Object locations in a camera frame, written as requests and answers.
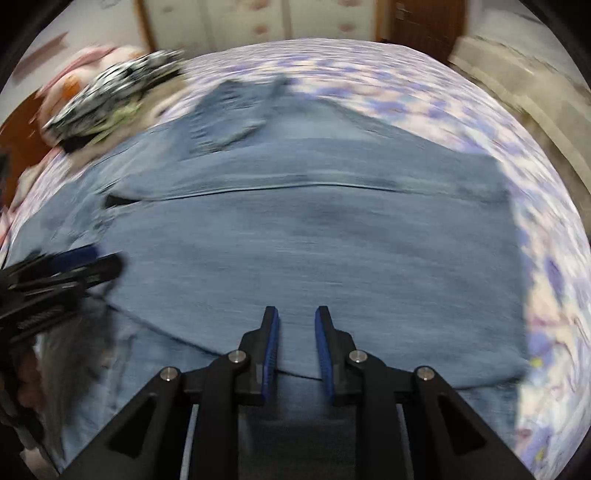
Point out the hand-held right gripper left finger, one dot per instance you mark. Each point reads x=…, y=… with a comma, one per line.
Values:
x=271, y=350

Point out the person's left hand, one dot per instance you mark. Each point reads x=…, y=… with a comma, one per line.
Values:
x=27, y=376

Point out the purple floral bed sheet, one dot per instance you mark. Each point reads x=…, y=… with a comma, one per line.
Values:
x=545, y=258

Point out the brown wooden door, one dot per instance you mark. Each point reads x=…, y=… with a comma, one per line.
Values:
x=420, y=23

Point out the light green cloth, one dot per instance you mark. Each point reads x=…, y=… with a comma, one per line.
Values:
x=123, y=113

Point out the beige curtain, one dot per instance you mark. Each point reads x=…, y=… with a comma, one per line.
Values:
x=521, y=78

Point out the black and white patterned cloth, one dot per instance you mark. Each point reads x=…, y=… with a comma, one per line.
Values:
x=111, y=87

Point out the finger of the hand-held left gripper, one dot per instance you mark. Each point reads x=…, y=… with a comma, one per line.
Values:
x=99, y=272
x=76, y=258

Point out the pink plush toy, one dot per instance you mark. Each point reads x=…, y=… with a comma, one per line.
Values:
x=69, y=76

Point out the blue denim jeans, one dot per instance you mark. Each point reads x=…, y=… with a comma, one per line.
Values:
x=295, y=240

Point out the floral wardrobe with wooden frame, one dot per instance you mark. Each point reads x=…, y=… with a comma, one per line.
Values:
x=258, y=18

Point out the brown wooden headboard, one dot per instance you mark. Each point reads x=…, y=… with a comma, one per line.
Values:
x=18, y=138

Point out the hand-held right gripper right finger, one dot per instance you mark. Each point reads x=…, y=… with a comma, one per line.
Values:
x=323, y=350

